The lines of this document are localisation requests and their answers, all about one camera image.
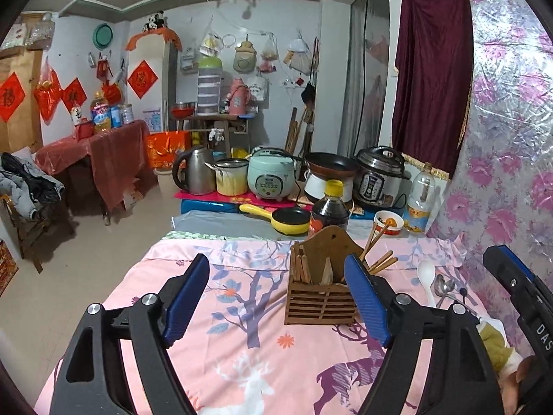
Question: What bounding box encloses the person's right hand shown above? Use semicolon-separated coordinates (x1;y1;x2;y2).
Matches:
499;350;535;415

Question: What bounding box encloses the green plush toy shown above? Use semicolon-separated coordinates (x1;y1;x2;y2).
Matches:
477;317;522;378

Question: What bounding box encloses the metal spoon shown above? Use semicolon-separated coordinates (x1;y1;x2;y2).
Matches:
433;274;475;314

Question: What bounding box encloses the white ceramic spoon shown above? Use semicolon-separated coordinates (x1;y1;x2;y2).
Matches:
417;259;436;308

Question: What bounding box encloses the clear oil bottle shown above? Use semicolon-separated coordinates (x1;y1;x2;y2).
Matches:
403;162;436;233

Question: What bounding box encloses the red white bowl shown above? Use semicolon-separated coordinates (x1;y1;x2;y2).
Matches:
373;210;404;236

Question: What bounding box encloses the brown wooden utensil holder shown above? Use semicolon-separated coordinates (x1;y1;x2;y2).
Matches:
284;226;363;326

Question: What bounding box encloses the silver black pressure cooker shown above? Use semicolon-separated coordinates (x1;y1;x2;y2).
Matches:
353;146;407;210

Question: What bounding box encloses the chair with clothes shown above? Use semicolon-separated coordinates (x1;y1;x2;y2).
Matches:
1;152;75;274

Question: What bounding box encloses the dark soy sauce bottle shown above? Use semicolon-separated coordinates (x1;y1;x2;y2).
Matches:
308;179;350;237

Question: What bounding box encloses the brown pan on cooker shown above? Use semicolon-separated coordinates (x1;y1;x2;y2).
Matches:
304;152;358;203

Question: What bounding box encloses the red cloth covered table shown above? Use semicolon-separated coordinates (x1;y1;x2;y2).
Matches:
36;120;158;226

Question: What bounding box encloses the yellow frying pan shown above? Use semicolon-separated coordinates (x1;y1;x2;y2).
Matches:
239;204;310;236

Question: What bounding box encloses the stainless steel kettle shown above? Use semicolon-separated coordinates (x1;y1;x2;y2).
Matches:
171;146;216;196

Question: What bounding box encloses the red gift box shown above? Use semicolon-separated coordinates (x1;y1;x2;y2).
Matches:
145;130;192;169

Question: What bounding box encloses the cream yellow pot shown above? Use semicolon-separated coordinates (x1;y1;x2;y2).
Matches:
206;158;249;197

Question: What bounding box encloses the mint green rice cooker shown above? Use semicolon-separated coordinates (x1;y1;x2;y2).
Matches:
247;147;296;201

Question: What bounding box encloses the large oil bottle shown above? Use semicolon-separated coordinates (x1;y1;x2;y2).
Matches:
90;91;112;133

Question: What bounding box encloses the wooden side table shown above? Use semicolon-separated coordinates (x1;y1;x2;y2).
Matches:
176;114;252;157

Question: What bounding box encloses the white refrigerator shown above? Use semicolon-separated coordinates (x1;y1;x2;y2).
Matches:
125;27;182;133

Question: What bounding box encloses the pink thermos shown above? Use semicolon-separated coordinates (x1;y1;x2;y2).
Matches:
227;78;251;116

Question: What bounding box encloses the stacked plastic drawer tower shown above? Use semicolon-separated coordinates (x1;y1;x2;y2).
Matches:
196;56;222;116

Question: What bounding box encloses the floral purple wall sheet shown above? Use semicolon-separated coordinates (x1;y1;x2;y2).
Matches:
428;0;552;356

